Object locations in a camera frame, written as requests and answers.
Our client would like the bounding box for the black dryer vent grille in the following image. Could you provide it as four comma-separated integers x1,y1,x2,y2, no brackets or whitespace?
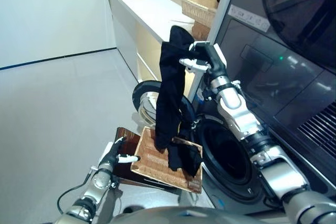
296,103,336,154

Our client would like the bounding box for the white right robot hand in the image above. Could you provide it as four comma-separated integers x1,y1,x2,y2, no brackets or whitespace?
179,41,228,78

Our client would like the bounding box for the grey front-load washing machine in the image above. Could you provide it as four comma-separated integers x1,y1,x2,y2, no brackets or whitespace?
194,87,336,216

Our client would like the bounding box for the white counter cabinet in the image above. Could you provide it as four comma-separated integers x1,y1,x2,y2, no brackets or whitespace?
104,0,195,83

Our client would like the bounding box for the light woven tray basket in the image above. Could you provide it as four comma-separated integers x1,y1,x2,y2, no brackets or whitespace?
180,0,221,25

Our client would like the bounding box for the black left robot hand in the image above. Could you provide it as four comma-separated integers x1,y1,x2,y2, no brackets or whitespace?
98,136,141,172

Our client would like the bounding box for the grey robot torso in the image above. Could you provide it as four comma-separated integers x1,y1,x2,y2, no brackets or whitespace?
110,206,268,224

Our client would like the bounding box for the wicker laundry basket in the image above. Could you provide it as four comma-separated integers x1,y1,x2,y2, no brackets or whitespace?
130,126,203,193

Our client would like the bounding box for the round glass washer door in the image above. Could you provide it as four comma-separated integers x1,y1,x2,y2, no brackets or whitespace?
132,80,196,130

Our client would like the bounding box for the white dryer label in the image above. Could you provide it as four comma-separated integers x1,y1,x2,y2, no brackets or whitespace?
228,5,271,32

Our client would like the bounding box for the brown acrylic stand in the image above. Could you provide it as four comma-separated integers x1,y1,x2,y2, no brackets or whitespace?
110,126,182,190

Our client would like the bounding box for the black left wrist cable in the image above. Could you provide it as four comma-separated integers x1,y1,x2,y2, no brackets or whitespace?
57,182,92,214

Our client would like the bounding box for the dark grey stacked dryer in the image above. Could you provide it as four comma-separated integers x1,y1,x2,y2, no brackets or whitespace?
215,0,336,162

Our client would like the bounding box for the black garment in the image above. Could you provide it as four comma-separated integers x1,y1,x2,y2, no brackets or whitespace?
167,137,203,178
154,25,196,153

